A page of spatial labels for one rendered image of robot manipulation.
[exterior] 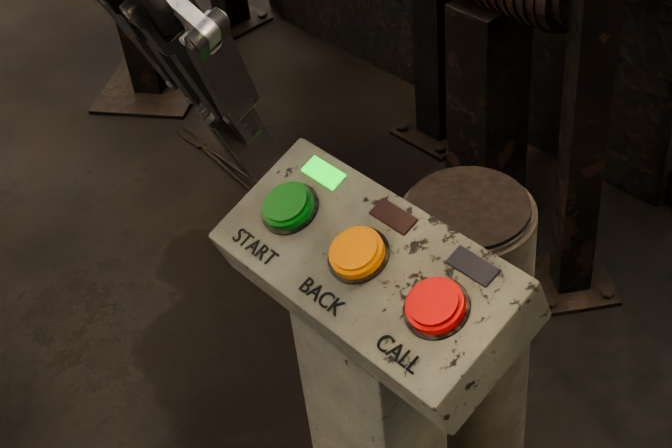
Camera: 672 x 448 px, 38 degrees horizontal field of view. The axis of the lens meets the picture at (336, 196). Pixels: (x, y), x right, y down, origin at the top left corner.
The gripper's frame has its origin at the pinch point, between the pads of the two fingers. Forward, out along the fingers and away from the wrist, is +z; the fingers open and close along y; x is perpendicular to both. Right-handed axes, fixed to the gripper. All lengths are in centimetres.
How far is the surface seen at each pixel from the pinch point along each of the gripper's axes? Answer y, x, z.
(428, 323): -15.8, 1.7, 8.6
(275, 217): -0.4, 1.7, 8.5
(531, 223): -8.5, -14.0, 24.2
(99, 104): 110, -11, 77
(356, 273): -8.9, 1.6, 8.8
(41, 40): 144, -16, 80
